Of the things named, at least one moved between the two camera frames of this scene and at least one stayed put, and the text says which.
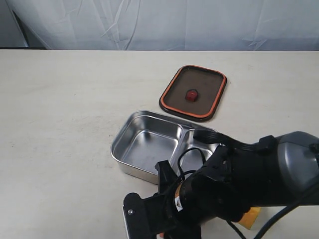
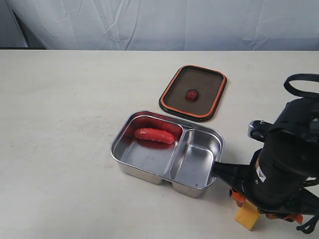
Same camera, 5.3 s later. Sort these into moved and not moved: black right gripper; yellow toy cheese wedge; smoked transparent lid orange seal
Moved: black right gripper
Not moved: yellow toy cheese wedge; smoked transparent lid orange seal
